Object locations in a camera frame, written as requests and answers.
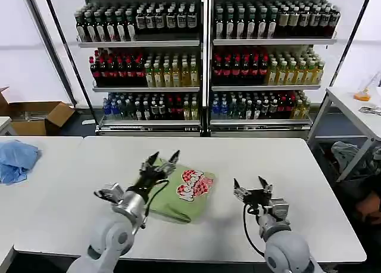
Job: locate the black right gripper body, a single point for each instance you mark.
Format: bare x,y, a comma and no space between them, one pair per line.
257,198

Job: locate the grey slanted frame pole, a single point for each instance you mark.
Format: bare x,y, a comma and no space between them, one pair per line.
49,43

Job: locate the white side table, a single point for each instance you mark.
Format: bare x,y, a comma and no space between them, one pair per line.
348,118

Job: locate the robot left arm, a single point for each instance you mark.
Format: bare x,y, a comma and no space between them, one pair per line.
119,225

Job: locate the open cardboard box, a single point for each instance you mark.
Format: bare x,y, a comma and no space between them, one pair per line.
32,118

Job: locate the black slanted frame pole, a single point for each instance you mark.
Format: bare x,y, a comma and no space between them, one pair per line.
70,58
352,34

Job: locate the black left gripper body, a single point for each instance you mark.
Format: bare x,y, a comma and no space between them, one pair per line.
148,180

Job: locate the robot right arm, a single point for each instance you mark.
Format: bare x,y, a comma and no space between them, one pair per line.
282,243

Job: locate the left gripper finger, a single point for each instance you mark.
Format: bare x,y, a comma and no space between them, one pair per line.
149,162
171,164

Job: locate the blue crumpled cloth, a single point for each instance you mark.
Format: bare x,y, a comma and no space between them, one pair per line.
15,162

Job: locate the green t-shirt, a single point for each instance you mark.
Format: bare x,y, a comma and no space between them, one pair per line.
187,195

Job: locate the shelf unit with drink bottles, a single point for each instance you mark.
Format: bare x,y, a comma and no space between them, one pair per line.
143,61
268,61

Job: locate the small white table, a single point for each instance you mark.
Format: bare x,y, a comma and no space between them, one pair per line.
5,125

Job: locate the white paper scrap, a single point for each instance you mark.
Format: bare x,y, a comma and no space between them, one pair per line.
88,122

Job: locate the person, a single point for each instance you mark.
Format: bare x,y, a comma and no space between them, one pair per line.
367,204

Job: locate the silver metal tool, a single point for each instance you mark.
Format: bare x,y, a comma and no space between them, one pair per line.
370,110

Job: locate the yellow drink bottle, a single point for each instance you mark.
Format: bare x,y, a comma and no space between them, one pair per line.
362,95

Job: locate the grey crumpled cloth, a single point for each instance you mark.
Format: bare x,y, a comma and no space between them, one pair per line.
345,155

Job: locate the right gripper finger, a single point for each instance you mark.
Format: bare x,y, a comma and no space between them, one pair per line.
265,185
240,191

